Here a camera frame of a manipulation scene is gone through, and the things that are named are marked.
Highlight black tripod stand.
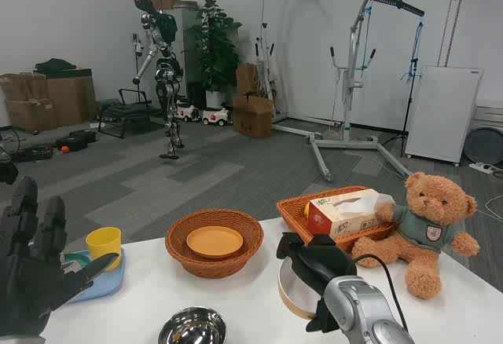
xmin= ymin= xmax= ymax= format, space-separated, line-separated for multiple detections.
xmin=382 ymin=57 xmax=420 ymax=159

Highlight white drawer unit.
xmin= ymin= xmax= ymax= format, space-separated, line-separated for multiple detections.
xmin=472 ymin=98 xmax=503 ymax=130

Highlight open brown cardboard box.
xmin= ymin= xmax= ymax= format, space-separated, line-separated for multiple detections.
xmin=231 ymin=93 xmax=275 ymax=138

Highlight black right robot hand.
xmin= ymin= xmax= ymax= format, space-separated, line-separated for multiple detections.
xmin=276 ymin=232 xmax=358 ymax=333

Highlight potted green plant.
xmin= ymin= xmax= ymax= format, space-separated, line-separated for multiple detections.
xmin=183 ymin=0 xmax=243 ymax=110

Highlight orange plastic plate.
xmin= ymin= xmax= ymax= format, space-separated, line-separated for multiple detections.
xmin=185 ymin=226 xmax=244 ymax=259

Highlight stainless steel bowl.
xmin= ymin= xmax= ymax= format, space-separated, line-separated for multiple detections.
xmin=158 ymin=306 xmax=228 ymax=344

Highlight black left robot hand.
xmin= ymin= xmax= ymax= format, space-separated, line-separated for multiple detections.
xmin=0 ymin=176 xmax=121 ymax=337

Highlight stacked brown cardboard boxes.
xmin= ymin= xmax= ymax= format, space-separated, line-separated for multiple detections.
xmin=0 ymin=71 xmax=58 ymax=132

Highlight black folding bench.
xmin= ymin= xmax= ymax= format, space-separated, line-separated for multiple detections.
xmin=97 ymin=87 xmax=152 ymax=139

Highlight round wicker basket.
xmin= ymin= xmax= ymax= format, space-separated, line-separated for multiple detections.
xmin=164 ymin=209 xmax=265 ymax=280

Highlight yellow plastic cup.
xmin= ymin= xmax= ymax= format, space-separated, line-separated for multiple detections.
xmin=85 ymin=226 xmax=123 ymax=273

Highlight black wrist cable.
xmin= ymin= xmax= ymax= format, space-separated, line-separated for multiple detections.
xmin=345 ymin=253 xmax=406 ymax=331

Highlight brown teddy bear green shirt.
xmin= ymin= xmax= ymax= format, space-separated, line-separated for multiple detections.
xmin=351 ymin=171 xmax=481 ymax=301

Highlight green plastic dish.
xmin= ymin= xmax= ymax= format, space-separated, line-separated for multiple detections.
xmin=62 ymin=252 xmax=95 ymax=273

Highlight black equipment case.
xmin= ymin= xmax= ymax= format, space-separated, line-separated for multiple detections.
xmin=54 ymin=130 xmax=97 ymax=151

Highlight red and cream tissue box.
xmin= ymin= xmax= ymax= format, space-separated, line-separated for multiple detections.
xmin=307 ymin=188 xmax=397 ymax=242

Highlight rectangular wicker basket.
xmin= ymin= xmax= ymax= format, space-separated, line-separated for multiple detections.
xmin=276 ymin=185 xmax=398 ymax=252

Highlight white toy car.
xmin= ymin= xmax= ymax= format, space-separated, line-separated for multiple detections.
xmin=201 ymin=104 xmax=231 ymax=127
xmin=175 ymin=99 xmax=201 ymax=122

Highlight white plastic bowl orange rim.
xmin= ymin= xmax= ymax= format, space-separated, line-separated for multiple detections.
xmin=277 ymin=257 xmax=327 ymax=320

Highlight white floor cable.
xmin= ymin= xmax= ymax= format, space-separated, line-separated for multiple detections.
xmin=484 ymin=196 xmax=503 ymax=220

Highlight black and silver humanoid robot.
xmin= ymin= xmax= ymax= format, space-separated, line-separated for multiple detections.
xmin=132 ymin=0 xmax=185 ymax=160

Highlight round grey disc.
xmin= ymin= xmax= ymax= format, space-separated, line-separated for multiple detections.
xmin=464 ymin=126 xmax=503 ymax=164

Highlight black bag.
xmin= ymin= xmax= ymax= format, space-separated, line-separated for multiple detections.
xmin=34 ymin=57 xmax=78 ymax=76

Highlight grey patient lift hoist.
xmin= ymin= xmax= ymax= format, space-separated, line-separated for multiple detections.
xmin=306 ymin=0 xmax=426 ymax=183

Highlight large brown cardboard box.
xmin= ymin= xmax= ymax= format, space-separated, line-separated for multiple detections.
xmin=46 ymin=68 xmax=97 ymax=127

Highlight white metal cabinet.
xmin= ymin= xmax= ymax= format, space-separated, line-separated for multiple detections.
xmin=404 ymin=65 xmax=484 ymax=168

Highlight white lift stand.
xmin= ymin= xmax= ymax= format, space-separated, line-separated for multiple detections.
xmin=254 ymin=0 xmax=292 ymax=126

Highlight light blue plastic tray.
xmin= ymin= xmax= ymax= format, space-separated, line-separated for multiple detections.
xmin=58 ymin=247 xmax=127 ymax=304

